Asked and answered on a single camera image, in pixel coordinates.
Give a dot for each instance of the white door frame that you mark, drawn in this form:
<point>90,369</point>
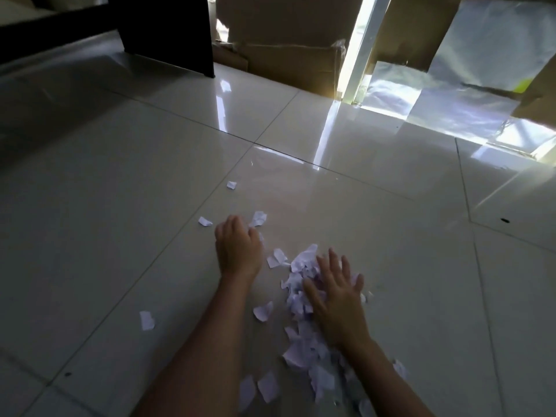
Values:
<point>362,52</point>
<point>548,151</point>

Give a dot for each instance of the brown cardboard sheet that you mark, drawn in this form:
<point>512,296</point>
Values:
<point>538,104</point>
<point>412,30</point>

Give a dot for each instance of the person's right hand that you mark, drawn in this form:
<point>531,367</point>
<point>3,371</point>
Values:
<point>343,308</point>

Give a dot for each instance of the black desk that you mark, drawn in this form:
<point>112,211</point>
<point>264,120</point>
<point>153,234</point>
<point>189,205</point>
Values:
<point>165,30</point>

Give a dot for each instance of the person's right forearm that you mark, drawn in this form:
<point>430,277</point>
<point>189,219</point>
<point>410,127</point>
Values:
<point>386,382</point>

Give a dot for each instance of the person's left hand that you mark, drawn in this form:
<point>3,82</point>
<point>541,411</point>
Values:
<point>239,254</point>

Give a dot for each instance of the pile of white paper scraps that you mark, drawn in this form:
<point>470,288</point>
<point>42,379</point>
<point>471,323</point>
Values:
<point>304,264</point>

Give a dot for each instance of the person's left forearm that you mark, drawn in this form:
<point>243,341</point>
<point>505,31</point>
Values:
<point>200,356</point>

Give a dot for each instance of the flattened brown cardboard box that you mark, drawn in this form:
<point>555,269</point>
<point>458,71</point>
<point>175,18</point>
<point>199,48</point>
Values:
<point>286,39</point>

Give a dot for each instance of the yellow sticky note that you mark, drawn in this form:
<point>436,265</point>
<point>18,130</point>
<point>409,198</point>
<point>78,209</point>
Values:
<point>522,85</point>

